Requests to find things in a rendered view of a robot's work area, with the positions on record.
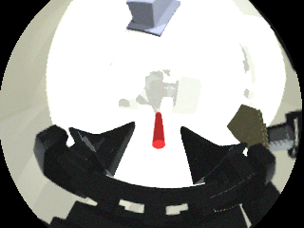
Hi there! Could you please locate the red peg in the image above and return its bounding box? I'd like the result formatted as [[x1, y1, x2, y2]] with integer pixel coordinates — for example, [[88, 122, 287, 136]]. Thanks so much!
[[152, 113, 166, 149]]

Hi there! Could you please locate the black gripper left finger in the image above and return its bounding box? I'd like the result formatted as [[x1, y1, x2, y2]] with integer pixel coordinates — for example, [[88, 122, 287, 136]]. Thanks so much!
[[68, 122, 136, 178]]

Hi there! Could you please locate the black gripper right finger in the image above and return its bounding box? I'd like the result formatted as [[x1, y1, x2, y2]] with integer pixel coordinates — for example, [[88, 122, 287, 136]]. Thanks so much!
[[180, 125, 248, 185]]

